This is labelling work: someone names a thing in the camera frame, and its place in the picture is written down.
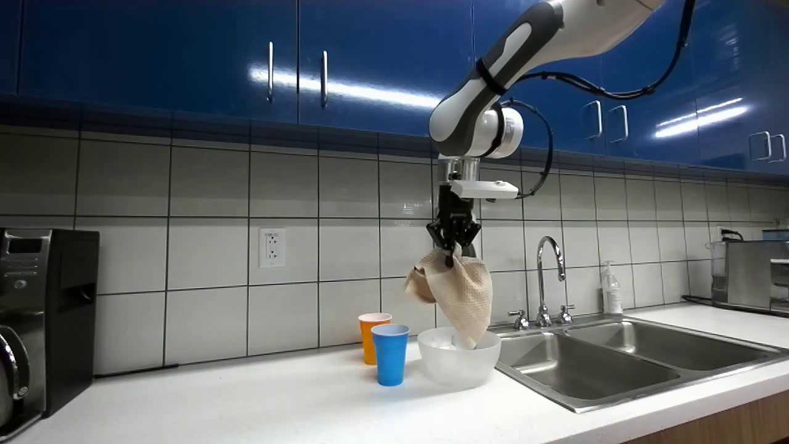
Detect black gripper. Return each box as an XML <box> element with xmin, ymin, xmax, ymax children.
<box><xmin>425</xmin><ymin>183</ymin><xmax>487</xmax><ymax>269</ymax></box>

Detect white cloth towel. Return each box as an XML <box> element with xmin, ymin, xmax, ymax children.
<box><xmin>403</xmin><ymin>241</ymin><xmax>496</xmax><ymax>351</ymax></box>

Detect clear plastic bowl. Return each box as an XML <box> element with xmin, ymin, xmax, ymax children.
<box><xmin>415</xmin><ymin>326</ymin><xmax>504</xmax><ymax>392</ymax></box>

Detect chrome gooseneck faucet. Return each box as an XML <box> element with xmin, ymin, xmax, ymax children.
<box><xmin>533</xmin><ymin>233</ymin><xmax>570</xmax><ymax>328</ymax></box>

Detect orange plastic cup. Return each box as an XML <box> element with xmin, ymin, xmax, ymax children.
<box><xmin>357</xmin><ymin>310</ymin><xmax>394</xmax><ymax>367</ymax></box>

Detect blue plastic cup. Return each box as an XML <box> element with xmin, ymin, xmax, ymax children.
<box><xmin>371</xmin><ymin>321</ymin><xmax>415</xmax><ymax>390</ymax></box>

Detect stainless steel double sink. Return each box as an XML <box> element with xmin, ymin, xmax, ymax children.
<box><xmin>491</xmin><ymin>314</ymin><xmax>789</xmax><ymax>413</ymax></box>

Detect stainless steel countertop appliance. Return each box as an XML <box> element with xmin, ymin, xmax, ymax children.
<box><xmin>720</xmin><ymin>226</ymin><xmax>789</xmax><ymax>316</ymax></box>

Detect black drip coffee maker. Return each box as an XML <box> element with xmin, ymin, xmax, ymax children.
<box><xmin>0</xmin><ymin>226</ymin><xmax>101</xmax><ymax>441</ymax></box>

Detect stainless steel coffee carafe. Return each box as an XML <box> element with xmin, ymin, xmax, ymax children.
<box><xmin>0</xmin><ymin>323</ymin><xmax>35</xmax><ymax>432</ymax></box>

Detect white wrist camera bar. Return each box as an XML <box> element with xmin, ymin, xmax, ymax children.
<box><xmin>446</xmin><ymin>177</ymin><xmax>524</xmax><ymax>201</ymax></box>

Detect white wall power outlet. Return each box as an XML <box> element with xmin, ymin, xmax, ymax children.
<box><xmin>256</xmin><ymin>226</ymin><xmax>288</xmax><ymax>270</ymax></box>

